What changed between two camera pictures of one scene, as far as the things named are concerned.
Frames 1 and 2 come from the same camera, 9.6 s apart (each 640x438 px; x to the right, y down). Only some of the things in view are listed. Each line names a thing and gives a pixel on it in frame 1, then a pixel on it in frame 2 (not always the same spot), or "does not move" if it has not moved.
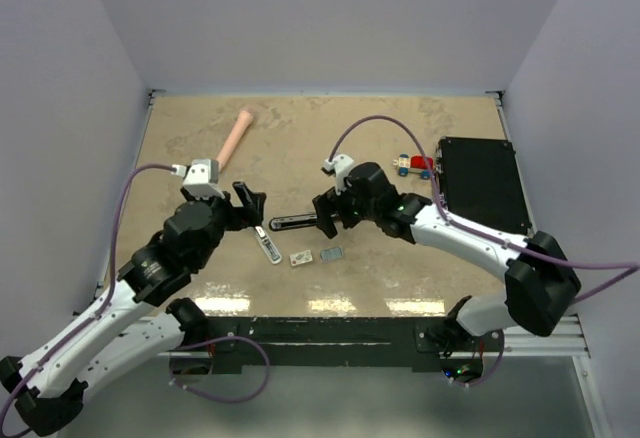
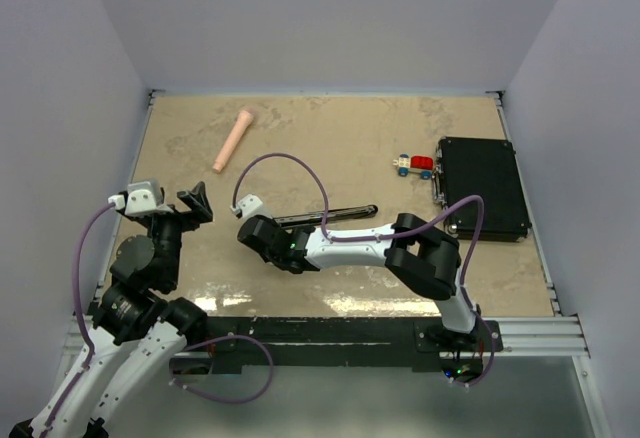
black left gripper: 251,212 → 197,200
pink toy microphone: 245,117 does not move
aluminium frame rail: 567,339 does not move
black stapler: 286,223 does not move
